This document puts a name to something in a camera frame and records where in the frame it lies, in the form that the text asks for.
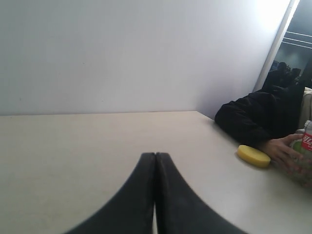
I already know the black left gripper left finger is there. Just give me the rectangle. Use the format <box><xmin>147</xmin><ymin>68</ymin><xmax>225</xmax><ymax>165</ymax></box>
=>
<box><xmin>68</xmin><ymin>153</ymin><xmax>156</xmax><ymax>234</ymax></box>

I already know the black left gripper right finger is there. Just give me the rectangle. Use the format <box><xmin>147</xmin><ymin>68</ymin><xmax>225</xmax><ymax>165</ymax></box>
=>
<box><xmin>155</xmin><ymin>153</ymin><xmax>240</xmax><ymax>234</ymax></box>

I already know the clear floral-label tea bottle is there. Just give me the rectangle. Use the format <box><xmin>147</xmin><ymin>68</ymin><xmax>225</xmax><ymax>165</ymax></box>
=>
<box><xmin>272</xmin><ymin>129</ymin><xmax>312</xmax><ymax>188</ymax></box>

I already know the clear red-label cola bottle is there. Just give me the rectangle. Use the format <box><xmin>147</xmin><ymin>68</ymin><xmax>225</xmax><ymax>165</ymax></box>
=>
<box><xmin>301</xmin><ymin>120</ymin><xmax>312</xmax><ymax>152</ymax></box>

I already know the black-sleeved forearm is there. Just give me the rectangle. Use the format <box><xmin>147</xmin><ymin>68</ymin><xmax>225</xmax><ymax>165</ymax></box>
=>
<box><xmin>214</xmin><ymin>84</ymin><xmax>305</xmax><ymax>148</ymax></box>

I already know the dark seated person background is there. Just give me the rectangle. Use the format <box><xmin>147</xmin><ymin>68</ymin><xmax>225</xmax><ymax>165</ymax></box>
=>
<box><xmin>261</xmin><ymin>62</ymin><xmax>305</xmax><ymax>91</ymax></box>

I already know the open bare hand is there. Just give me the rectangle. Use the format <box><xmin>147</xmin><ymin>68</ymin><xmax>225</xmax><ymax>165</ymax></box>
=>
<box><xmin>259</xmin><ymin>134</ymin><xmax>303</xmax><ymax>173</ymax></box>

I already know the yellow round sponge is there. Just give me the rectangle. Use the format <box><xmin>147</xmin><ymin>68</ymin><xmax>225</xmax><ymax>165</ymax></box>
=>
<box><xmin>237</xmin><ymin>145</ymin><xmax>271</xmax><ymax>168</ymax></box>

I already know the white door frame post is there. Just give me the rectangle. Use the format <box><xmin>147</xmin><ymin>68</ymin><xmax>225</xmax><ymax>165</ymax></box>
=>
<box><xmin>253</xmin><ymin>0</ymin><xmax>300</xmax><ymax>92</ymax></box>

